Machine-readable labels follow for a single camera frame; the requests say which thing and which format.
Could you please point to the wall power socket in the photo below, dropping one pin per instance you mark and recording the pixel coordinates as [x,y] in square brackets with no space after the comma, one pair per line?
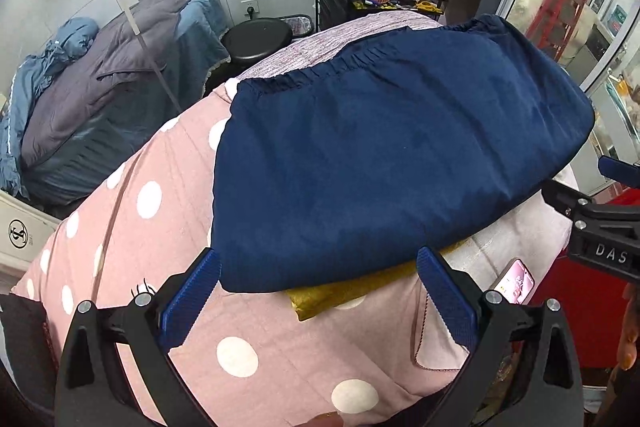
[251,8]

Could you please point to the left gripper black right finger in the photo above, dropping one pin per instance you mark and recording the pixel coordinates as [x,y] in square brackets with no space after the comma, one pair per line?
[546,389]

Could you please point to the operator right hand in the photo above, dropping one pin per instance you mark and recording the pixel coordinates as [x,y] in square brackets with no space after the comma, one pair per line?
[627,351]

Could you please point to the black garment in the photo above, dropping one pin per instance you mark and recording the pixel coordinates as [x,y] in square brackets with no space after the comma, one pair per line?
[26,352]

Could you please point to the lilac striped pillow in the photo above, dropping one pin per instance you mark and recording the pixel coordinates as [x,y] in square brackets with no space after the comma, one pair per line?
[325,44]

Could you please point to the black round stool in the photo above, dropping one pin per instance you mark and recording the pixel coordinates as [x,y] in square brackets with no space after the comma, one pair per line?
[250,42]

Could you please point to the navy blue jacket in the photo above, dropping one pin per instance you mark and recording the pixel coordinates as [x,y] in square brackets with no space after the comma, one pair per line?
[405,139]

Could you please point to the yellow satin garment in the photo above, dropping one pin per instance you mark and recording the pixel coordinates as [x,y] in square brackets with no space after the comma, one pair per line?
[304,303]

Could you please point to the pink smartphone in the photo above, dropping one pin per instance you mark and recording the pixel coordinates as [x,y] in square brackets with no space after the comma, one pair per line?
[515,283]

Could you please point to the teal bed skirt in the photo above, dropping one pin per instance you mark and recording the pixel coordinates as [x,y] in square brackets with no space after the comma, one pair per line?
[136,112]

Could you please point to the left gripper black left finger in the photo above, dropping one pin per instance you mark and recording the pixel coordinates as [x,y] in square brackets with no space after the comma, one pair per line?
[93,389]

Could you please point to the grey quilt on bed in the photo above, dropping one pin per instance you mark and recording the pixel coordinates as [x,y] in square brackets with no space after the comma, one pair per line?
[88,84]

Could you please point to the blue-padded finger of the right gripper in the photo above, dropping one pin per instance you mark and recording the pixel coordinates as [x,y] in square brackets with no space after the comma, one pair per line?
[619,171]

